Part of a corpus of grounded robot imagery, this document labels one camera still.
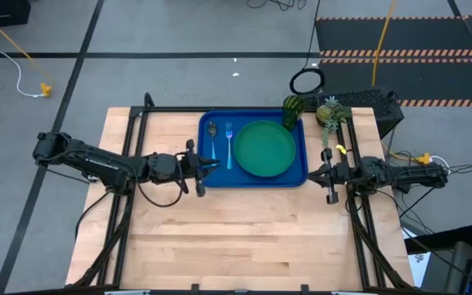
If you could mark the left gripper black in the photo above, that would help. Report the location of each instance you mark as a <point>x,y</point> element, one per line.
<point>189,166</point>

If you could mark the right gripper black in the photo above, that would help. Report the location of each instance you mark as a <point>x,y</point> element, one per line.
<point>342,174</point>

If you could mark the green plate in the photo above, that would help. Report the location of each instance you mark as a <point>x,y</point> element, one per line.
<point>264,148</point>

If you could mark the green faceted cup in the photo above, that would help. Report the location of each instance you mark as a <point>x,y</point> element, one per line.
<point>293,110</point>

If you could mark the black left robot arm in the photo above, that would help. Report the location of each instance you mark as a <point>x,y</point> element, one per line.
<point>96,162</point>

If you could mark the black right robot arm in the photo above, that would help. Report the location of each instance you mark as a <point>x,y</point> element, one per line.
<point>416,174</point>

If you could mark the blue plastic tray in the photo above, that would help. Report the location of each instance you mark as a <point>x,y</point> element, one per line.
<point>256,182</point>

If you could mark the yellow tag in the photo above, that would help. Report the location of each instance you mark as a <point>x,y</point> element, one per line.
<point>341,149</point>

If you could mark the potted succulent plant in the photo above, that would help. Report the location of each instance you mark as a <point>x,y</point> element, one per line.
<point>331,112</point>

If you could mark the black perforated computer case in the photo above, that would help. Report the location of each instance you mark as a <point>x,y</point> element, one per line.
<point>379,110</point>

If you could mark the yellow plug connector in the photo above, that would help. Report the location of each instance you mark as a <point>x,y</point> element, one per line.
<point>46,89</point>
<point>424,158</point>

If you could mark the black orange-striped floor mat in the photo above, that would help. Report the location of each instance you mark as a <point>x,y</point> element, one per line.
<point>391,34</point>
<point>416,80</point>

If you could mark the black table frame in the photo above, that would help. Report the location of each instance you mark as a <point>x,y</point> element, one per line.
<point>170,109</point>

